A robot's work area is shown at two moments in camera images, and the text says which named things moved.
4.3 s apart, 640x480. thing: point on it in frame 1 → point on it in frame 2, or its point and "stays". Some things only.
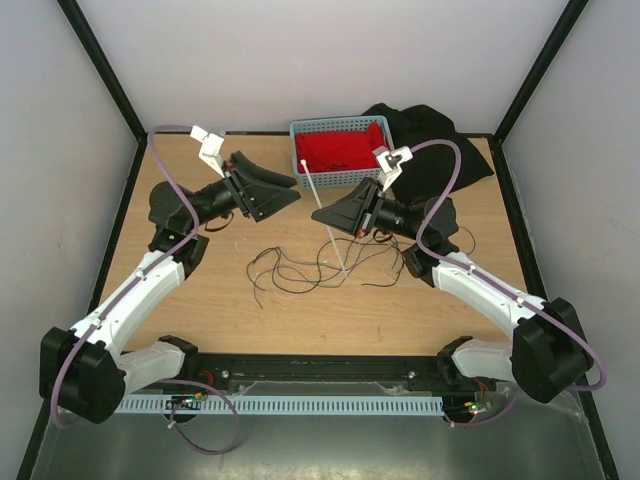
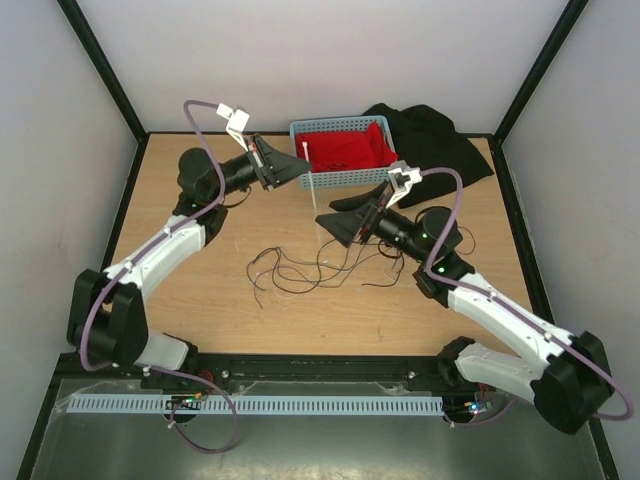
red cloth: [340, 150] stays
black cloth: [428, 173] stays
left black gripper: [256, 199] → [272, 167]
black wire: [334, 259] stays
